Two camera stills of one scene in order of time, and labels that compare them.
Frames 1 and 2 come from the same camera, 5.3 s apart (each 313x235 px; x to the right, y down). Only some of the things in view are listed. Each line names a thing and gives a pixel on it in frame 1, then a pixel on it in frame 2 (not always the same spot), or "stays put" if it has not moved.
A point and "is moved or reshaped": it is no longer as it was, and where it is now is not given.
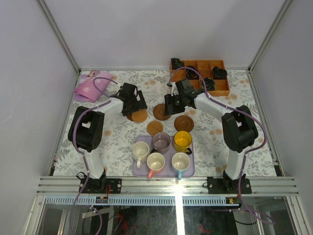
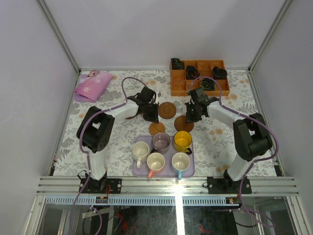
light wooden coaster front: x=154 y=127 stays put
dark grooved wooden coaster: x=158 y=112 is moved or reshaped
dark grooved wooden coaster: x=184 y=123 stays put
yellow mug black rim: x=182 y=140 stays put
